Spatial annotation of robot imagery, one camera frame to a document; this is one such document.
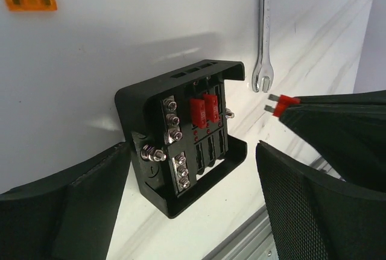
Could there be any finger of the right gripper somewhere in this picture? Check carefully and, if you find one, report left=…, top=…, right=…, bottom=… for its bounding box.
left=298, top=90, right=386, bottom=105
left=279, top=104, right=385, bottom=185

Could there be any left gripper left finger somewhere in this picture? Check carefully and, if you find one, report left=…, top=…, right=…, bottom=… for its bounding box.
left=1, top=142, right=131, bottom=259

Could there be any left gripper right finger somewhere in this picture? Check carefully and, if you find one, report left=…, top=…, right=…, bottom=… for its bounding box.
left=256, top=141, right=385, bottom=259

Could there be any red blade fuse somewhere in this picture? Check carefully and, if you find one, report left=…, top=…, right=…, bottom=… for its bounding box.
left=264, top=94, right=301, bottom=118

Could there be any black fuse box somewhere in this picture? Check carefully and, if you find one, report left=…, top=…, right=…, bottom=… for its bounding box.
left=115, top=60, right=247, bottom=219

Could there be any installed red fuse right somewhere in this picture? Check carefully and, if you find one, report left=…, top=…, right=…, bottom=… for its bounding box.
left=203, top=94, right=220, bottom=123

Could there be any installed red fuse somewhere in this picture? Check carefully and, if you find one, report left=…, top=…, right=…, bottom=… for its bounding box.
left=189, top=98, right=207, bottom=128
left=203, top=94, right=220, bottom=123

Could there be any installed red fuse left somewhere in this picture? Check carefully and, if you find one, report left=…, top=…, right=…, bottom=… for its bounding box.
left=189, top=98, right=207, bottom=128

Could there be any silver combination wrench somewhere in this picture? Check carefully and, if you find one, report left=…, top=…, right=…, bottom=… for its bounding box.
left=252, top=0, right=274, bottom=93

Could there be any aluminium mounting rail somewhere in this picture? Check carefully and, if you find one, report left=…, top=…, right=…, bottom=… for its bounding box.
left=205, top=163, right=337, bottom=259

